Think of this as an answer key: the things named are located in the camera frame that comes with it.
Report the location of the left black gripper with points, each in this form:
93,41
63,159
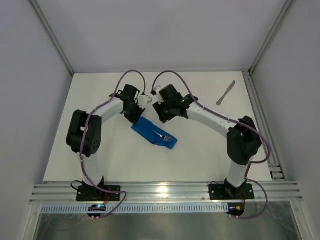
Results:
133,114

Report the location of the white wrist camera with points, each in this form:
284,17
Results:
155,90
144,100

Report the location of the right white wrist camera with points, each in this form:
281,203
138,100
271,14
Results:
155,90

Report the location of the silver fork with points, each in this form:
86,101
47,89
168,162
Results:
164,137

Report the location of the right aluminium frame post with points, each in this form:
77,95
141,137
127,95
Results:
272,33

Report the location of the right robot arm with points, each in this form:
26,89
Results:
242,140

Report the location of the left aluminium frame post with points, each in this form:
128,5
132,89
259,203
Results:
51,35

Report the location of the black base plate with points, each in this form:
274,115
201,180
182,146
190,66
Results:
225,191
88,193

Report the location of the slotted cable duct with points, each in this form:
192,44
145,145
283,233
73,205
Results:
139,208

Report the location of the aluminium rail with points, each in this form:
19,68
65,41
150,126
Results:
274,163
161,192

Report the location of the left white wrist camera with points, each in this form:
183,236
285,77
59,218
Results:
144,100

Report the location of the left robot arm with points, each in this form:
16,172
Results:
84,137

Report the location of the left controller board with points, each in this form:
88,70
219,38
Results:
95,211

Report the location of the right side aluminium rail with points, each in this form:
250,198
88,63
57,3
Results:
274,163

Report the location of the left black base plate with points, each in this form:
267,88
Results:
88,193

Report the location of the blue cloth napkin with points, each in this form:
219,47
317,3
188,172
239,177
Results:
145,128

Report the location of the right controller board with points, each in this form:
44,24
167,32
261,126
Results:
235,210

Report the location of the silver table knife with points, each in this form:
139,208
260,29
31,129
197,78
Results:
230,87

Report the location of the aluminium frame post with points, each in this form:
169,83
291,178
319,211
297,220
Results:
272,33
51,35

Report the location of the aluminium front rail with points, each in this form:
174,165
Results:
161,192

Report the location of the controller board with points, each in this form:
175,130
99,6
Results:
235,210
95,211

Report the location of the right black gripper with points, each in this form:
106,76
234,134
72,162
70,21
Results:
160,113

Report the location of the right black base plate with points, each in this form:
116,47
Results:
225,191

